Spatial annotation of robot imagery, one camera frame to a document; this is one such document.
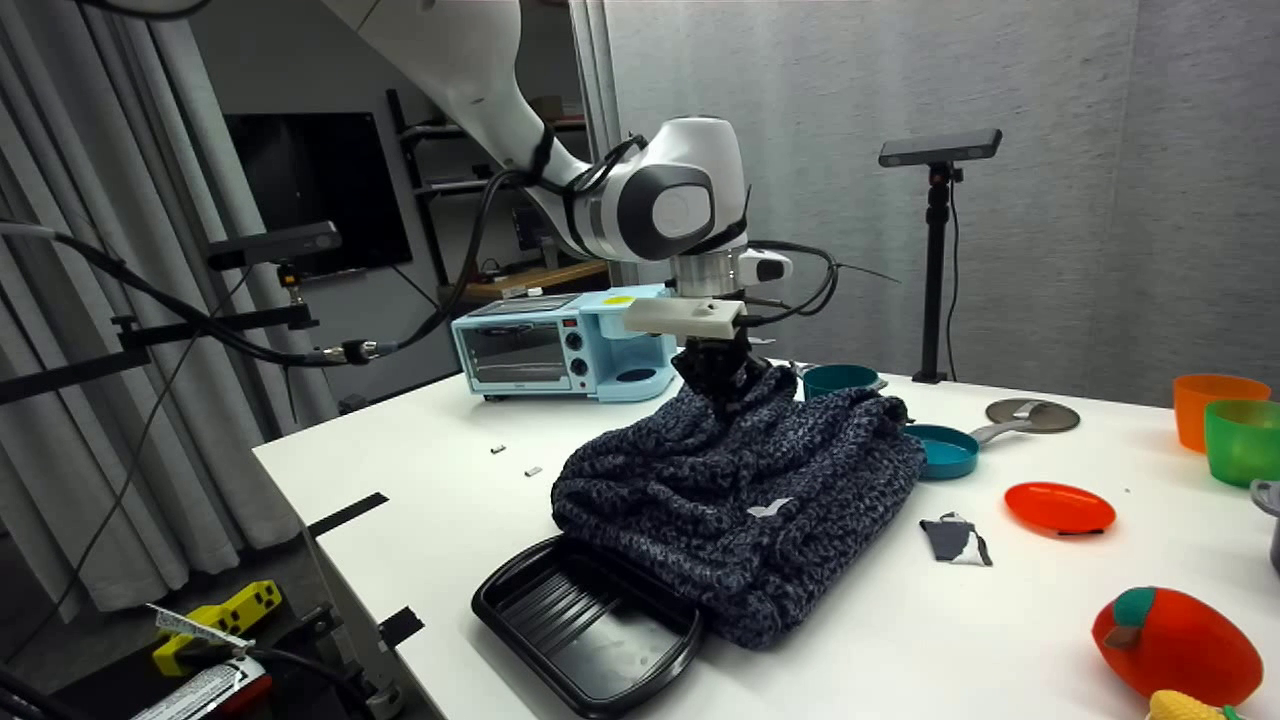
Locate green plastic cup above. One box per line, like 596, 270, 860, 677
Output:
1207, 398, 1280, 488

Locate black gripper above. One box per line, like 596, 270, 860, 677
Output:
674, 340, 759, 398

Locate dark blue fleece blanket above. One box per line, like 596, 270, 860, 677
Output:
551, 369, 925, 646

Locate teal pot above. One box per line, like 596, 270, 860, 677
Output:
800, 364, 882, 398

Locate teal frying pan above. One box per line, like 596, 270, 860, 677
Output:
909, 422, 1006, 481

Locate light blue toy oven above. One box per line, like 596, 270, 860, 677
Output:
451, 284, 674, 405

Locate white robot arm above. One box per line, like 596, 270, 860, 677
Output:
321, 0, 754, 398

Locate silver pot lid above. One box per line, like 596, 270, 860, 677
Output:
984, 398, 1081, 437

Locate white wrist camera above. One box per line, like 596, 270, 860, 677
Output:
624, 296, 742, 340

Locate yellow toy lemon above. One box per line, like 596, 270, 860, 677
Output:
1145, 687, 1243, 720

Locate red toy tomato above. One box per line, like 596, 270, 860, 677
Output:
1091, 587, 1265, 703

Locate red toy plate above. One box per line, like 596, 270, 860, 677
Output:
1002, 481, 1117, 535

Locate yellow power plug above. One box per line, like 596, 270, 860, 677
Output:
152, 578, 285, 677

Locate camera on tripod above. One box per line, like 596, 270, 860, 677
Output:
877, 129, 1002, 384

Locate orange plastic cup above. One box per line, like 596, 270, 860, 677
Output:
1173, 371, 1273, 451

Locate black ridged plastic tray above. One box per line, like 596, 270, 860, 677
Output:
473, 535, 705, 720

